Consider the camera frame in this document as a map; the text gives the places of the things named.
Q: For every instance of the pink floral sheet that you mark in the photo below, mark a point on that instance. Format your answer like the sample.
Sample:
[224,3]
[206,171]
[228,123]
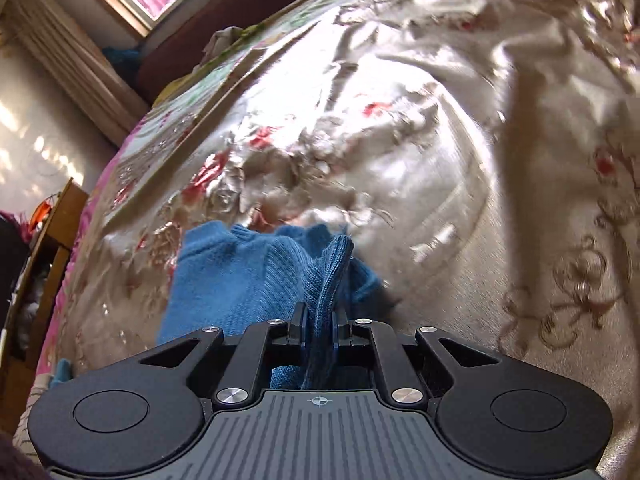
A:
[102,187]

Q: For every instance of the beige floral satin bedspread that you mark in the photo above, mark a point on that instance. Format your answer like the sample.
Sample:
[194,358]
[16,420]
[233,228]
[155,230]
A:
[450,135]

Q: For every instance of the wooden cabinet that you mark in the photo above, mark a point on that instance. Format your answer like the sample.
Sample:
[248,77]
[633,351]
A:
[50,270]

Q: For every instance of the teal felt cloth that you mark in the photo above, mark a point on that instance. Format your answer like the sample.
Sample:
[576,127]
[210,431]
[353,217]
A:
[62,372]

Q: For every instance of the dark red headboard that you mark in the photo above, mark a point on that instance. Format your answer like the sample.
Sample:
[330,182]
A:
[200,15]

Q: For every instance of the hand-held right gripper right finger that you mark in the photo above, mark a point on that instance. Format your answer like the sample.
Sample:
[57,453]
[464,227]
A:
[335,330]

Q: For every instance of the blue striped knit sweater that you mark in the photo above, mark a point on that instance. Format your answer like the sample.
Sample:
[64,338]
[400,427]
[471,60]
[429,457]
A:
[235,280]

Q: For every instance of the green floral sheet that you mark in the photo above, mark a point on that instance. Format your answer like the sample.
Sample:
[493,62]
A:
[220,85]

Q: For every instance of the white crumpled cloth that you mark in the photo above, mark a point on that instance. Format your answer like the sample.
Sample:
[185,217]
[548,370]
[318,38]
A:
[227,42]

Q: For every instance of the turquoise cloth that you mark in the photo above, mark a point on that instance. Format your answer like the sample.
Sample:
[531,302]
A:
[122,62]

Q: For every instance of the orange object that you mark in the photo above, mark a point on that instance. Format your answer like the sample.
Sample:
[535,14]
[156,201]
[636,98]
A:
[41,212]

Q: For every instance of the beige curtain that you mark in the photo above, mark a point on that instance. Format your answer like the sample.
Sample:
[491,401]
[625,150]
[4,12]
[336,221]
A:
[60,70]

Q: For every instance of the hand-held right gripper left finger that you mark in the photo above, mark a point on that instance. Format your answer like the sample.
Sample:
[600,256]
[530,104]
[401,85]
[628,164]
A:
[300,327]

